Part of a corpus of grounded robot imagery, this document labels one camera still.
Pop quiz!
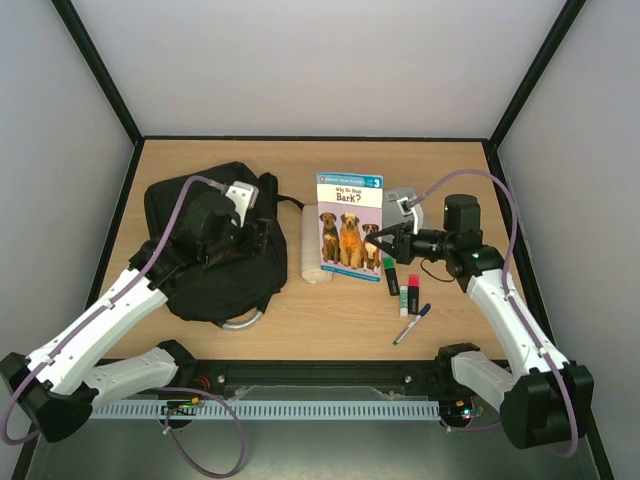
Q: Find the black student backpack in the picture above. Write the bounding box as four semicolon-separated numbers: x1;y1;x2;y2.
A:
148;161;288;327

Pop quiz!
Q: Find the black frame rail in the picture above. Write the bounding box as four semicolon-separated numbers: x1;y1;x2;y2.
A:
171;360;473;398

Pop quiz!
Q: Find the dog picture book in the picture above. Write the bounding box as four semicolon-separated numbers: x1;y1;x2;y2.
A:
316;172;384;283

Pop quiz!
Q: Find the blue capped marker pen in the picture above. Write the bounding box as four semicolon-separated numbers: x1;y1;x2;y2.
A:
392;303;431;345

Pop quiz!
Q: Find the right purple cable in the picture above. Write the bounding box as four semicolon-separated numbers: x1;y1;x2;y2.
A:
407;168;580;459

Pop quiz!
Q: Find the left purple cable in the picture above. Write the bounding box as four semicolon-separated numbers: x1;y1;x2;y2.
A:
0;175;247;476

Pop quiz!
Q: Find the pink highlighter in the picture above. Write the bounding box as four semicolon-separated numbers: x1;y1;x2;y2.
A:
408;274;420;315

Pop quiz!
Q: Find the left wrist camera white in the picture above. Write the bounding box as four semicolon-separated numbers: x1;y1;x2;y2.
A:
225;180;259;227

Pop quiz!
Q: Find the purple cable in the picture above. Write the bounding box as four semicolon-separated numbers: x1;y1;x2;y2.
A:
0;175;247;476
407;168;580;459

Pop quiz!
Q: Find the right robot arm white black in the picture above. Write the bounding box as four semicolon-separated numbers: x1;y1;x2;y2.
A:
366;194;594;449

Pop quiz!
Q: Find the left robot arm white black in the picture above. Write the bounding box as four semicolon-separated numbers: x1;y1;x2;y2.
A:
1;185;269;442

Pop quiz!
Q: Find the light blue cable duct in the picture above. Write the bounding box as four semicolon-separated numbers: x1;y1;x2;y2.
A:
91;399;440;421

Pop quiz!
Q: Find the grey notebook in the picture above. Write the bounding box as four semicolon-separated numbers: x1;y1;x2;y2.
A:
382;186;424;234

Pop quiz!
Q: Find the cream fabric pencil case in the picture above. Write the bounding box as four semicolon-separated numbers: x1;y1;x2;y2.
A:
301;204;333;284

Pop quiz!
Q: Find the white glue stick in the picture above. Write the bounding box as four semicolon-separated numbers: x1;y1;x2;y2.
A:
399;285;409;317

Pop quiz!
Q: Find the green highlighter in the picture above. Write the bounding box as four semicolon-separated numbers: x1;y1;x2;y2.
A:
382;256;400;296

